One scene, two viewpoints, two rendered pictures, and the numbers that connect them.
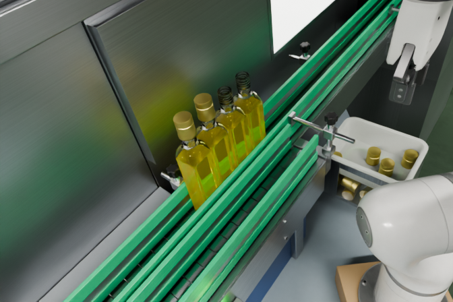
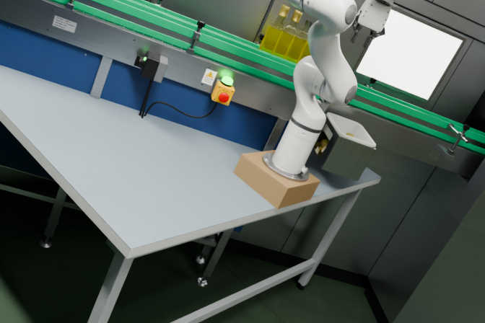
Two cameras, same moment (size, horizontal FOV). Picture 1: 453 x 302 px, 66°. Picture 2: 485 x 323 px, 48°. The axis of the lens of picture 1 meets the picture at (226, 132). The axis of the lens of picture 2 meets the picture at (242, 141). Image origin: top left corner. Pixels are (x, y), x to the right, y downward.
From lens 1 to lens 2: 1.82 m
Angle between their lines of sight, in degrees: 30
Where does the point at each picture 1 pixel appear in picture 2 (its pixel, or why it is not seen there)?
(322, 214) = not seen: hidden behind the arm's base
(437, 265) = (309, 106)
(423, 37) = (364, 9)
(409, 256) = (302, 71)
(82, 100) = not seen: outside the picture
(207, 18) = not seen: hidden behind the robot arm
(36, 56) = not seen: outside the picture
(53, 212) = (216, 3)
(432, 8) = not seen: outside the picture
